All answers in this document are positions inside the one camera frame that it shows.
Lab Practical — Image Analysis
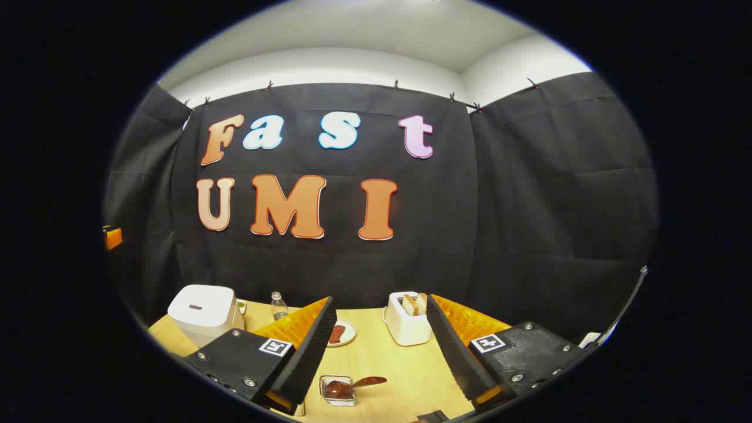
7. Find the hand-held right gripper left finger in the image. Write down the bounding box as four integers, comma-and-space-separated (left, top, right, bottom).
183, 296, 338, 417

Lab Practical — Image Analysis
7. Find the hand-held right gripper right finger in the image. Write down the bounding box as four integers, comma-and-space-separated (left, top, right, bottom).
425, 293, 586, 413

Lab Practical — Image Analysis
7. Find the metal wire chopstick holder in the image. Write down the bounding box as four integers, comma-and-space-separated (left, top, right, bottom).
320, 375, 358, 407

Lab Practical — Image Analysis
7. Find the brown wooden spoon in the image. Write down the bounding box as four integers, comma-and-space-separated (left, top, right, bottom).
326, 377, 388, 400

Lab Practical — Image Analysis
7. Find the white rice cooker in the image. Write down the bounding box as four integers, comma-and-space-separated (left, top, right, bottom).
167, 285, 246, 348

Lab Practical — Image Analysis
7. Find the white plate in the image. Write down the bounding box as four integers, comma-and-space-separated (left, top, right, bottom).
327, 318, 357, 348

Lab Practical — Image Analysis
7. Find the white toaster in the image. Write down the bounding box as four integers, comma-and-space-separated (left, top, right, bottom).
383, 291, 434, 347

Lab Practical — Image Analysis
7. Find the black backdrop cloth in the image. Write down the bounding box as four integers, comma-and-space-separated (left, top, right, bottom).
105, 70, 659, 347

